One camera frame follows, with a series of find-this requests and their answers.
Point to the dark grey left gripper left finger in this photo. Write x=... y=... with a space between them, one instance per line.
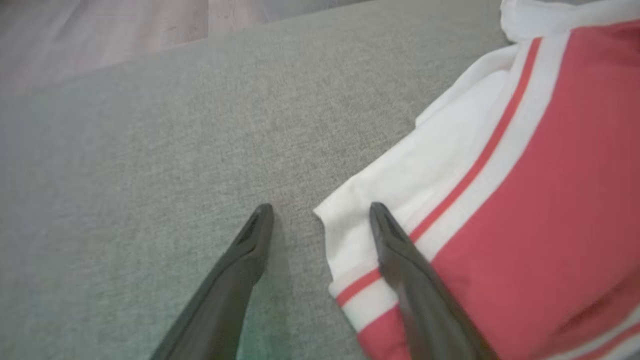
x=225 y=300

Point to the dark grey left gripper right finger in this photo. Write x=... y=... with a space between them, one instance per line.
x=425 y=310

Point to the red and white sports jersey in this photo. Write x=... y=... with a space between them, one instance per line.
x=550 y=200

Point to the large grey sofa seat cushion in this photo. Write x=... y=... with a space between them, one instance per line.
x=150 y=150

